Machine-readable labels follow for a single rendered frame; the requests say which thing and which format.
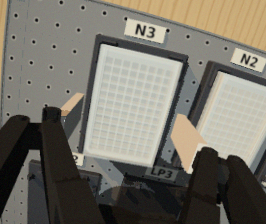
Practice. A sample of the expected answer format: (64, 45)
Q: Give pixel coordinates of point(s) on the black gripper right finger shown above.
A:
(244, 199)

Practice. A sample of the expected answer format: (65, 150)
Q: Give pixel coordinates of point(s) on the grey base plate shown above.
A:
(46, 58)

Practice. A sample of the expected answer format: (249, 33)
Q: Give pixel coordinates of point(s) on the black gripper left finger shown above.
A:
(69, 197)

